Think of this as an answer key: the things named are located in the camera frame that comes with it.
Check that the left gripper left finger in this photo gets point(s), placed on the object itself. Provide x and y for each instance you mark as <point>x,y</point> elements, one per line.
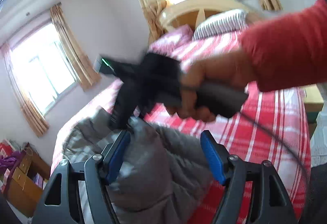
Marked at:
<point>61,198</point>

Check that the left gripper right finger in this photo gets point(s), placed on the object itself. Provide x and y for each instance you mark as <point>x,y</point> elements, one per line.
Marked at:
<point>269,201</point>

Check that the grey puffer jacket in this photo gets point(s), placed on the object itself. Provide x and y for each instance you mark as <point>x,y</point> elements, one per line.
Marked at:
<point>164,175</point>

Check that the red sleeve forearm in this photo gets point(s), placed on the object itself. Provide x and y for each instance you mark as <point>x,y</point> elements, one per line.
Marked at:
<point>290,50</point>

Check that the purple clothes on desk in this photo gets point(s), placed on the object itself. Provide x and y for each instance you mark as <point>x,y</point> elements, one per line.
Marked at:
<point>11,162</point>

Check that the person right hand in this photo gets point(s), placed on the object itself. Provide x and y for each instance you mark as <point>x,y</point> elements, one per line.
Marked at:
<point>232,68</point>

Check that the stacked boxes under desk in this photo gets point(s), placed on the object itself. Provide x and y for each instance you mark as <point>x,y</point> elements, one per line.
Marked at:
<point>40,181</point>

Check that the wooden desk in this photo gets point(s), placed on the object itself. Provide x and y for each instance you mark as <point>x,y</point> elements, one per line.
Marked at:
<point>21,191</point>

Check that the pink folded quilt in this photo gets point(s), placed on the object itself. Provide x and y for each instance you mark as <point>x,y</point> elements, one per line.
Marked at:
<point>167,43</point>

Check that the right beige curtain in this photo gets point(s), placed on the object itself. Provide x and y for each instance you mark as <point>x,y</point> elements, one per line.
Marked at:
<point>80,62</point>

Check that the red gift box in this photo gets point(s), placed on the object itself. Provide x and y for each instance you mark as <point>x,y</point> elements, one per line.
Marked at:
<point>6,148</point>

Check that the cream wooden headboard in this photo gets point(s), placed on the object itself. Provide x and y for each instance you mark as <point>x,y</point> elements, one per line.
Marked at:
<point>194,12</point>

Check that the left beige curtain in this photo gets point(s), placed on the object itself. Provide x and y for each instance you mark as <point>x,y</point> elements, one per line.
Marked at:
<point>31,113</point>

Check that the striped pillow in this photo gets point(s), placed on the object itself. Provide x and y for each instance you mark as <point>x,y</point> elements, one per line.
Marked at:
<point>219,24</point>

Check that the side window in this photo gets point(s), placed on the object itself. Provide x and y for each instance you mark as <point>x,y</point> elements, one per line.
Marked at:
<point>42,68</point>

